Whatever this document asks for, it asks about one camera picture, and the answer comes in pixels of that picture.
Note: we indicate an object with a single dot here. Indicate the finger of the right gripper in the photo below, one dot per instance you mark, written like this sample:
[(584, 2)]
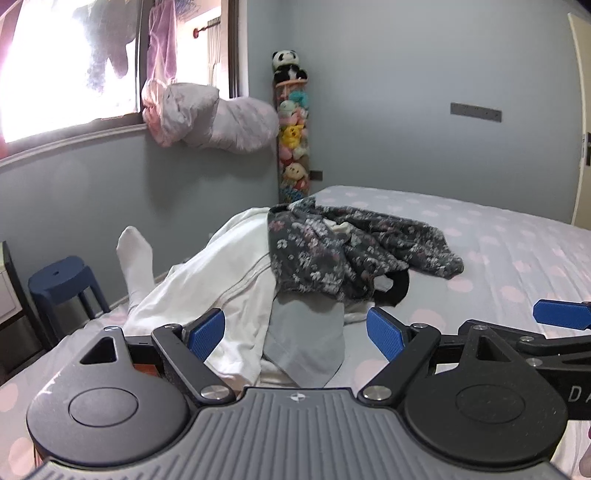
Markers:
[(563, 314)]

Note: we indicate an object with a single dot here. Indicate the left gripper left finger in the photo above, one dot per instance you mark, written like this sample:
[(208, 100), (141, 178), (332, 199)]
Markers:
[(183, 351)]

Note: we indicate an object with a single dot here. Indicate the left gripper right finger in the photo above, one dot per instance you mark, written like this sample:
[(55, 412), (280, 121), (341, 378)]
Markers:
[(408, 350)]

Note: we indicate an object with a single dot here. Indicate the dark floral jeans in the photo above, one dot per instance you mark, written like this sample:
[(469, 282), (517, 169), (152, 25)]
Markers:
[(339, 251)]

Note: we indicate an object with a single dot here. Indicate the black and grey garment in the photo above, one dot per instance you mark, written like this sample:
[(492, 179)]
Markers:
[(390, 290)]

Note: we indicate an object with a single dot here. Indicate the polka dot bed sheet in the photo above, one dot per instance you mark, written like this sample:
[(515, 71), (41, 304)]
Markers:
[(101, 407)]

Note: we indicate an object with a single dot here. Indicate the white cream garment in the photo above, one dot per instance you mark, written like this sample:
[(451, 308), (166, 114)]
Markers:
[(232, 273)]

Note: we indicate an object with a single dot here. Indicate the white sock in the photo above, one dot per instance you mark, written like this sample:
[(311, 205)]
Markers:
[(135, 258)]

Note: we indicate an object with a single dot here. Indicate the blue plastic stool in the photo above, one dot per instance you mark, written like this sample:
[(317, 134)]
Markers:
[(59, 283)]

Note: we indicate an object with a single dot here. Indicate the plush toy tube holder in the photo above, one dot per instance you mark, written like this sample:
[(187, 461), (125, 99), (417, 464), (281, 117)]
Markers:
[(293, 151)]

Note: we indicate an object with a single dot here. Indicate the purple hanging garment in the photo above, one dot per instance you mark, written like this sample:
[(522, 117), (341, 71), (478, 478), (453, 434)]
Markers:
[(161, 52)]

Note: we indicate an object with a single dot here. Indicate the panda plush toy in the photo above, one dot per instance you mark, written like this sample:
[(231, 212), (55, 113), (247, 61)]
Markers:
[(287, 67)]

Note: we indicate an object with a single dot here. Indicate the wall socket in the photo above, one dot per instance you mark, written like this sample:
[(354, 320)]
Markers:
[(316, 175)]

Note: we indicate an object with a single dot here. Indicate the grey wall switch panel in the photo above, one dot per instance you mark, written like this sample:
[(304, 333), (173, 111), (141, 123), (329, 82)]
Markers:
[(477, 112)]

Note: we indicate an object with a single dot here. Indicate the window frame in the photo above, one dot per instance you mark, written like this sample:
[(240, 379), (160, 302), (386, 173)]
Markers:
[(70, 69)]

